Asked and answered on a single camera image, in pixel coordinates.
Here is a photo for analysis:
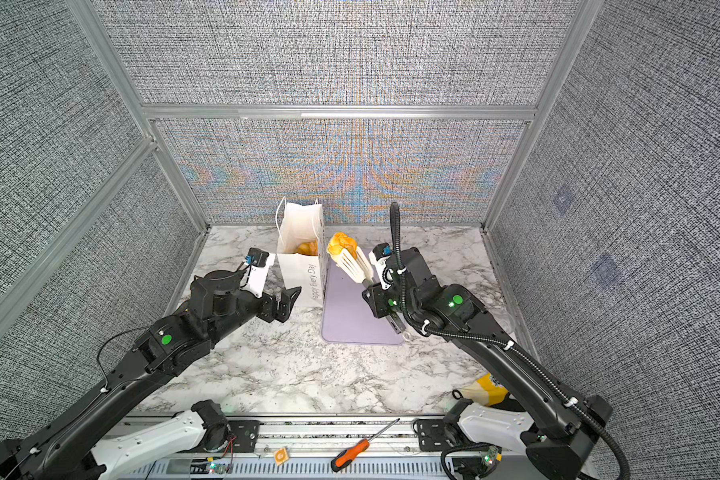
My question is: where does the lilac plastic tray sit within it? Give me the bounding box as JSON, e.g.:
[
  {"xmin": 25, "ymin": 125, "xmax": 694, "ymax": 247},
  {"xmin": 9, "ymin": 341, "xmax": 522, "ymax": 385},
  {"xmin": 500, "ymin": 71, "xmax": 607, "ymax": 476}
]
[{"xmin": 321, "ymin": 263, "xmax": 404, "ymax": 346}]

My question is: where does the aluminium front rail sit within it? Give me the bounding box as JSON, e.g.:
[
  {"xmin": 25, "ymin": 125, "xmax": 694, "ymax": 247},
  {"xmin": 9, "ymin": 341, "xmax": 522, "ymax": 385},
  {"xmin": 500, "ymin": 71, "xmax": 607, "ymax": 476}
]
[{"xmin": 79, "ymin": 413, "xmax": 595, "ymax": 480}]

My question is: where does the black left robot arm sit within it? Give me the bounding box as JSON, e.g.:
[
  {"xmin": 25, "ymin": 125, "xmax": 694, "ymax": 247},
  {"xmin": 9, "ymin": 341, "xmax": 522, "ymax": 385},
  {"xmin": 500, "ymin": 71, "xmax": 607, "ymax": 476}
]
[{"xmin": 0, "ymin": 270, "xmax": 301, "ymax": 479}]

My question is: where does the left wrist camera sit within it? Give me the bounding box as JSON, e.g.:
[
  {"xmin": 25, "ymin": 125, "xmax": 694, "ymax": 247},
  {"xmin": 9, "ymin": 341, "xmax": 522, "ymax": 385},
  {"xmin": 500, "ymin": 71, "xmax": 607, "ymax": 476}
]
[{"xmin": 241, "ymin": 247, "xmax": 276, "ymax": 298}]

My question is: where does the orange handled screwdriver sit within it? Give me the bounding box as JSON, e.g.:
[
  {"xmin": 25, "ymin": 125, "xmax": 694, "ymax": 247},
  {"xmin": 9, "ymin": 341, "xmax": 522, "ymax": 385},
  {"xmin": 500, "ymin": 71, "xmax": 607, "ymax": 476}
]
[{"xmin": 330, "ymin": 418, "xmax": 400, "ymax": 473}]

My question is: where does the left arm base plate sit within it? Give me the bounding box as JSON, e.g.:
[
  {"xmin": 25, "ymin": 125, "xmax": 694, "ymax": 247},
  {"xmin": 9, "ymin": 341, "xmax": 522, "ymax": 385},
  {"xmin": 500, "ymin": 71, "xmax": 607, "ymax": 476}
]
[{"xmin": 199, "ymin": 420, "xmax": 261, "ymax": 454}]

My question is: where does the white printed paper bag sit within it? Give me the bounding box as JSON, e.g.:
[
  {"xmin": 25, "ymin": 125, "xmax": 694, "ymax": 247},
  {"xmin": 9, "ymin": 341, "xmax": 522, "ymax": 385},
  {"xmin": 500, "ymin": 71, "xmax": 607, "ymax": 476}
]
[{"xmin": 275, "ymin": 197, "xmax": 326, "ymax": 308}]

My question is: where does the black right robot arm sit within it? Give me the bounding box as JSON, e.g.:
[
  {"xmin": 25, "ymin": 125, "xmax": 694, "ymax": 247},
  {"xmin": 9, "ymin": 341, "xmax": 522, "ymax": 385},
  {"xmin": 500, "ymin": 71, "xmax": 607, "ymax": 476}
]
[{"xmin": 362, "ymin": 203, "xmax": 631, "ymax": 479}]

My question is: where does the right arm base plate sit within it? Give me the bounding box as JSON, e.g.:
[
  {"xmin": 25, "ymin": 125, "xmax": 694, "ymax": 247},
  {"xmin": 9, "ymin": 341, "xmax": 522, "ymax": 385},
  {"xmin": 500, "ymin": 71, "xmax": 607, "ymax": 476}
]
[{"xmin": 412, "ymin": 417, "xmax": 502, "ymax": 454}]

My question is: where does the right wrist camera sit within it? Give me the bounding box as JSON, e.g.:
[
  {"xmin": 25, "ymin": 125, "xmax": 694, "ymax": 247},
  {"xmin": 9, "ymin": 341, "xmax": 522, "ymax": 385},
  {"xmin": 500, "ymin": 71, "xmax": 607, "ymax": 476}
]
[{"xmin": 368, "ymin": 242, "xmax": 393, "ymax": 290}]

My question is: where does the dark orange triangular pastry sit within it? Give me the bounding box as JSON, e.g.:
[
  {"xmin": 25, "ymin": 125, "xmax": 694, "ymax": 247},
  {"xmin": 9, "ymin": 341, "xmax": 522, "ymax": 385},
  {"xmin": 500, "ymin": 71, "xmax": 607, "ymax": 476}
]
[{"xmin": 294, "ymin": 240, "xmax": 319, "ymax": 256}]

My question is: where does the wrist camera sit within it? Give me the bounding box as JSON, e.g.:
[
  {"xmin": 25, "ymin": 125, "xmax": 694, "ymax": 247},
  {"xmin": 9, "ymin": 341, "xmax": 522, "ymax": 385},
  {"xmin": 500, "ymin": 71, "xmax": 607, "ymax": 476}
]
[
  {"xmin": 241, "ymin": 247, "xmax": 276, "ymax": 298},
  {"xmin": 368, "ymin": 242, "xmax": 393, "ymax": 290}
]

